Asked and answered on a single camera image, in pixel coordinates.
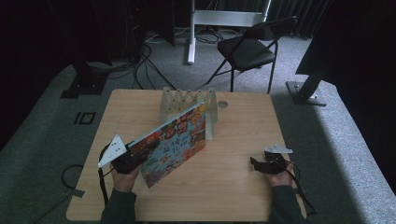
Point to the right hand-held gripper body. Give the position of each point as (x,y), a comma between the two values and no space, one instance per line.
(275,163)

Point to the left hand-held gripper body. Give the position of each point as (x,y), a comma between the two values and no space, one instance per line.
(113,151)

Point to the colourful picture book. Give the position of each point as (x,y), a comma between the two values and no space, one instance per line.
(174,146)

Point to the clear acrylic book rack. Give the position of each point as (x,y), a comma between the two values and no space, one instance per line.
(212,109)

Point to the person's right hand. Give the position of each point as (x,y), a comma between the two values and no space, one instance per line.
(281,178)

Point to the person's left hand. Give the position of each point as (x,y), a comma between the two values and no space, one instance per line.
(124,182)

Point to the grey tape piece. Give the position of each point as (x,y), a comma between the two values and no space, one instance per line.
(76,193)

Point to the round metal table disc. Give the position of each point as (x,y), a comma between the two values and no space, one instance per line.
(223,104)

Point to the black stand with base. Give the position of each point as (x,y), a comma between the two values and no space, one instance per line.
(84,84)
(304,93)

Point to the black folding chair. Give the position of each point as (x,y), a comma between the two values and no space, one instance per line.
(246,51)

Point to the white metal stand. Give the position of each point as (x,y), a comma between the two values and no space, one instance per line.
(191,46)

